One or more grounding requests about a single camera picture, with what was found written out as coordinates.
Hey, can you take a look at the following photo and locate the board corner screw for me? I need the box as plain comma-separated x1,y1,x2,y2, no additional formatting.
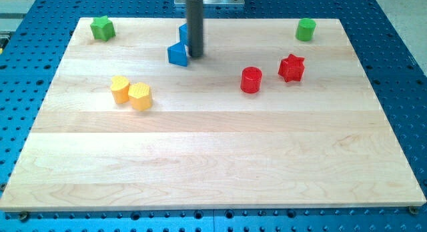
408,206,419,215
18,211,29,222

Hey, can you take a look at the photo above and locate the green cylinder block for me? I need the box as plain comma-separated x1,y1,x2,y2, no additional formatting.
296,18,316,41

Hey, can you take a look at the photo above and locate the green star block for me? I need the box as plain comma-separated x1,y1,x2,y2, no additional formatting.
90,15,116,41

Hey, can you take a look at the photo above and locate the yellow heart block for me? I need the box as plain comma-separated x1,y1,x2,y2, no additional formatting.
110,75,130,104

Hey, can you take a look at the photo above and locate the wooden board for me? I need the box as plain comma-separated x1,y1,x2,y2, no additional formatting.
1,17,426,211

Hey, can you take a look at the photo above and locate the blue cube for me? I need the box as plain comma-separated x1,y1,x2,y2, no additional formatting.
178,23,188,45

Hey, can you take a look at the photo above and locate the blue triangular block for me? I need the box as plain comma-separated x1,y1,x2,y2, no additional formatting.
167,42,187,67

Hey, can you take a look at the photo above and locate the right board corner screw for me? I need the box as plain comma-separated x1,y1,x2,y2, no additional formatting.
408,206,419,215

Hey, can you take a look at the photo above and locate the red star block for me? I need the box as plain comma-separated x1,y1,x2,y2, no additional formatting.
278,53,305,83

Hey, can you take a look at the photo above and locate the yellow hexagon block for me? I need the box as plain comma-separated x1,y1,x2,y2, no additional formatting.
128,82,153,111

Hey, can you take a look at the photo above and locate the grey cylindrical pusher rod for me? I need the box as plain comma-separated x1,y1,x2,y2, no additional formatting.
185,0,203,58

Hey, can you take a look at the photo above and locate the red cylinder block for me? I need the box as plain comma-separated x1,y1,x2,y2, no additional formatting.
240,67,262,93

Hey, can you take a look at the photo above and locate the left board corner screw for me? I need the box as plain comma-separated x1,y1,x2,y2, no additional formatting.
18,211,29,222

